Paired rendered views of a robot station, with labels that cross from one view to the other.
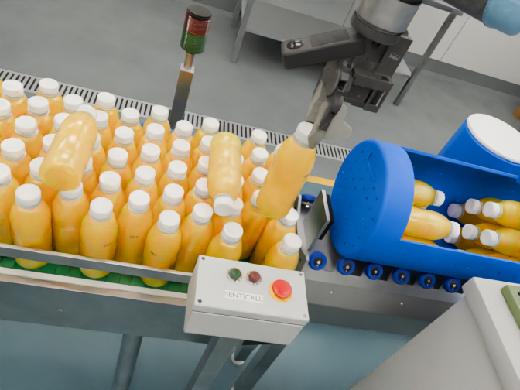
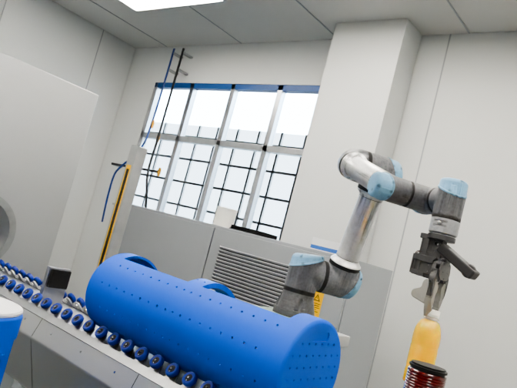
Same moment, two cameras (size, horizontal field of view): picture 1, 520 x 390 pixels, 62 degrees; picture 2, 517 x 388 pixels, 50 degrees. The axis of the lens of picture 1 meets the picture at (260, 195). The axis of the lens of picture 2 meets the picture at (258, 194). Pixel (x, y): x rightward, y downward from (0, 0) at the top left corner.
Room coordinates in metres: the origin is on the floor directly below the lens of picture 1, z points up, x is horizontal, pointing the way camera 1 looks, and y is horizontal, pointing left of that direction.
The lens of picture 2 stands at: (1.78, 0.95, 1.38)
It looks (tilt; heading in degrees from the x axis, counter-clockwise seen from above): 5 degrees up; 239
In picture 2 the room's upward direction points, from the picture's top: 15 degrees clockwise
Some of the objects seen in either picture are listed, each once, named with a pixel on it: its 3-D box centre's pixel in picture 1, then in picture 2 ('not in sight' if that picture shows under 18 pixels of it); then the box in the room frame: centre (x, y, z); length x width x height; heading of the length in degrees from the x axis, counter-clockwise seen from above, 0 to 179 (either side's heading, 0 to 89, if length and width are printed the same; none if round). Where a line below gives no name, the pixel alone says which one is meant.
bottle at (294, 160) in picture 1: (287, 174); (423, 349); (0.61, -0.03, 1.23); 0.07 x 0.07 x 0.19
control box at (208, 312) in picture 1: (245, 300); not in sight; (0.45, -0.06, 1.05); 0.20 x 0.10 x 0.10; 109
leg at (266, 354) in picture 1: (261, 361); not in sight; (0.74, -0.24, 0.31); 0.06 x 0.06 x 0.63; 19
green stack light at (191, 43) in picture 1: (193, 39); not in sight; (1.01, 0.32, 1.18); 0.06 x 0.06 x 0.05
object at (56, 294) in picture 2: not in sight; (55, 286); (1.21, -1.42, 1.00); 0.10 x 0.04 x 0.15; 19
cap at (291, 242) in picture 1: (292, 241); not in sight; (0.60, -0.10, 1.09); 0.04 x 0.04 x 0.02
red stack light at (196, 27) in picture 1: (197, 22); (425, 382); (1.01, 0.32, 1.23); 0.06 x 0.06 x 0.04
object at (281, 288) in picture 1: (282, 289); not in sight; (0.46, -0.10, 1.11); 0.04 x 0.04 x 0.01
